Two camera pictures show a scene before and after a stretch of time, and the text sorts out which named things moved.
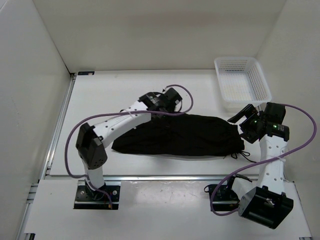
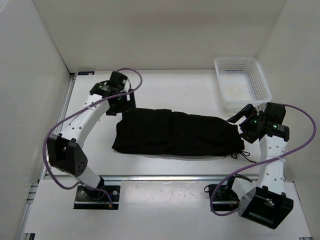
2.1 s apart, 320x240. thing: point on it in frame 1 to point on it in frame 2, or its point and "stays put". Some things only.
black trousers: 167,134 stays put
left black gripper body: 165,118 to 123,105
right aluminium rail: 272,174 stays put
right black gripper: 249,109 stays put
